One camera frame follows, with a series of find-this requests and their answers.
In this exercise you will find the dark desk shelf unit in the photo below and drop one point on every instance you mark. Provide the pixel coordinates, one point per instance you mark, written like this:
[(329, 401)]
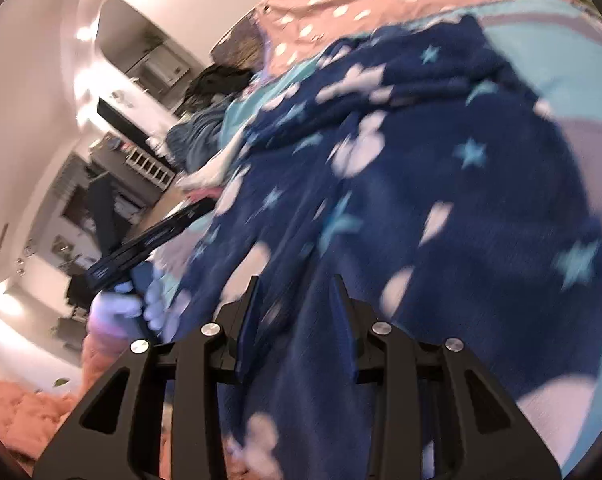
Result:
[(137, 180)]

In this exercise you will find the pink quilted blanket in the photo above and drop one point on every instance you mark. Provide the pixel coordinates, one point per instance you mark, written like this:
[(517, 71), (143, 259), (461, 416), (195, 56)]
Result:
[(29, 420)]

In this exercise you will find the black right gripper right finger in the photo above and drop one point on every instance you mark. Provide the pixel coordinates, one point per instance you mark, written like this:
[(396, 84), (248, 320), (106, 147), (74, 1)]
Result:
[(438, 394)]

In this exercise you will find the blue fleece star garment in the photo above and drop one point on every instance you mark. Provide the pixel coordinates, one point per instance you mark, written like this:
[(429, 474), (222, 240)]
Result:
[(406, 199)]

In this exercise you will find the dark patterned pillow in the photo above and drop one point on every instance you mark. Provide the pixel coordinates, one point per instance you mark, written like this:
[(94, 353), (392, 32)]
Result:
[(243, 46)]

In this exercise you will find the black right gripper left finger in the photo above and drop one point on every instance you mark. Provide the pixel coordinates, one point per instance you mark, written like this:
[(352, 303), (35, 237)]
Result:
[(115, 431)]

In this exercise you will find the pink sleeved left forearm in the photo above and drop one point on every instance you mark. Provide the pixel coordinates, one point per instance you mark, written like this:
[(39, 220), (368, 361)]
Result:
[(99, 352)]

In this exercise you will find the folded white pink clothes stack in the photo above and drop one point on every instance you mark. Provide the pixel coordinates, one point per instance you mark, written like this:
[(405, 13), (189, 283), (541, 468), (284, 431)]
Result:
[(208, 181)]

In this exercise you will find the wall mirror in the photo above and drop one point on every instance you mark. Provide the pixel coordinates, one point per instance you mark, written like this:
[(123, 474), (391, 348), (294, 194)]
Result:
[(149, 57)]

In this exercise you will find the grey blue blanket heap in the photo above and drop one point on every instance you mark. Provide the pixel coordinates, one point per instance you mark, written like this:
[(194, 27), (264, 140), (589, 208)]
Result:
[(193, 143)]

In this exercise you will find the black garment on headboard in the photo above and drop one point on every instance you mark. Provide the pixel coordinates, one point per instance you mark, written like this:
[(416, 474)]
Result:
[(215, 80)]

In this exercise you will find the white gloved left hand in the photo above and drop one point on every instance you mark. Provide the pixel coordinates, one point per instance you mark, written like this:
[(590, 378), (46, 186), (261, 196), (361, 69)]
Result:
[(109, 310)]

